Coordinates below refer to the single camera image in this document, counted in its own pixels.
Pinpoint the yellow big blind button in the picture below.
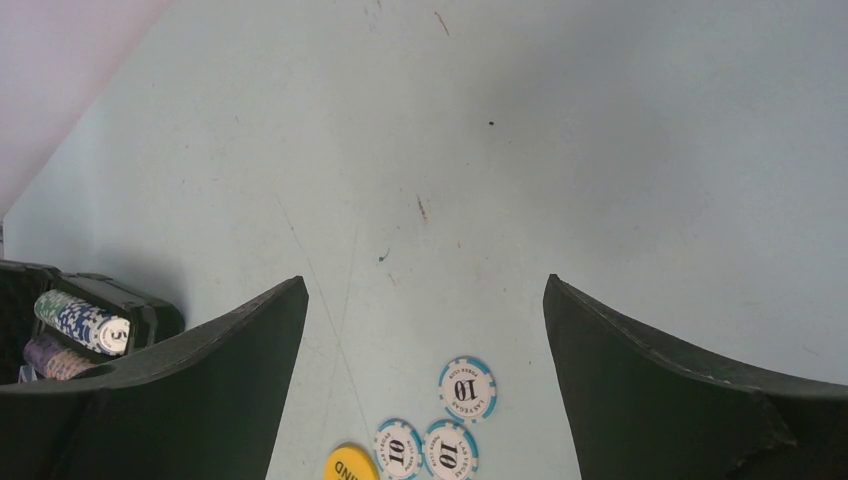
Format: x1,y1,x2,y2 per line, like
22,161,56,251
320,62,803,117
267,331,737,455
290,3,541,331
323,443,380,480

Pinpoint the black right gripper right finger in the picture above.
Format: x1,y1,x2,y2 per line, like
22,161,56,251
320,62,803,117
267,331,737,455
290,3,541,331
543,275,847,479

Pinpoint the green blue chip stack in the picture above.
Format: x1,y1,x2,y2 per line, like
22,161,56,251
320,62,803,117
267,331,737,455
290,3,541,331
34,290,131,356

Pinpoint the white blue 10 chip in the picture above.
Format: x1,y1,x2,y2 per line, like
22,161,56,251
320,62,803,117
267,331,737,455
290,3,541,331
438,356,498,424
373,418,423,480
423,419,480,480

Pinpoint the black poker set case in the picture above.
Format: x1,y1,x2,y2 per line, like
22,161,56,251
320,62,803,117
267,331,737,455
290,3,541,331
1,260,185,384

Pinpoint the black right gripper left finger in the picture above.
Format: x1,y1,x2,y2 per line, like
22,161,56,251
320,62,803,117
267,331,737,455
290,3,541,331
1,277,309,479

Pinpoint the purple orange chip stack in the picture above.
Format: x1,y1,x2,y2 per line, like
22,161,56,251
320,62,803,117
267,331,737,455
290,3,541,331
23,333,96,380

